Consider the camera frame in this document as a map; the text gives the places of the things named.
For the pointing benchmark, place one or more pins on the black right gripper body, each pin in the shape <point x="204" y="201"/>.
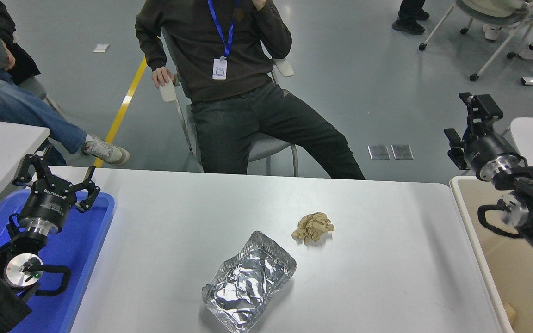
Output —
<point x="486" y="150"/>

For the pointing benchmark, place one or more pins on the jeans person's hand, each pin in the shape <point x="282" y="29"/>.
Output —
<point x="9" y="60"/>

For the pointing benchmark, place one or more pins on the metal floor plate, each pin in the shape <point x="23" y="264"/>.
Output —
<point x="402" y="151"/>
<point x="379" y="152"/>

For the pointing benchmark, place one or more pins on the tan scrap in bin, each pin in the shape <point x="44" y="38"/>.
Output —
<point x="509" y="317"/>

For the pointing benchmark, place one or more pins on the person in black shoes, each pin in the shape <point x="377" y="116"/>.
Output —
<point x="410" y="25"/>

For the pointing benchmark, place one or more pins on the blue plastic tray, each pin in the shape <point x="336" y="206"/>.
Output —
<point x="81" y="259"/>

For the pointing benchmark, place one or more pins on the lanyard person's left hand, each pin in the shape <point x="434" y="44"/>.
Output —
<point x="262" y="3"/>

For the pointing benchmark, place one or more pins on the grey chair with white armrests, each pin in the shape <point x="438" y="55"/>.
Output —
<point x="266" y="148"/>

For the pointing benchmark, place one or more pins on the large pale bin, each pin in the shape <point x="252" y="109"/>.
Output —
<point x="488" y="240"/>

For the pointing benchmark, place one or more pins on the foil tray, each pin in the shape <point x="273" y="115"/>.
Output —
<point x="248" y="286"/>

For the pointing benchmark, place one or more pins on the white side table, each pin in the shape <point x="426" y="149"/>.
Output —
<point x="7" y="143"/>

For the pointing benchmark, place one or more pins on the tan paper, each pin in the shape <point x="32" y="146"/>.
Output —
<point x="312" y="226"/>

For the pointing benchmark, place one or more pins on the white framed wheeled chair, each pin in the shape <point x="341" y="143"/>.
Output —
<point x="493" y="18"/>

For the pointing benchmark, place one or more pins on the grey wheeled chair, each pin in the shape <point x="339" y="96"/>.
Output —
<point x="33" y="85"/>

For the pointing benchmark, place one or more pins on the lanyard person's right hand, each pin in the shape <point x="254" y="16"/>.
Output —
<point x="160" y="76"/>

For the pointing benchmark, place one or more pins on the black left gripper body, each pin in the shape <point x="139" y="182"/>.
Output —
<point x="46" y="206"/>

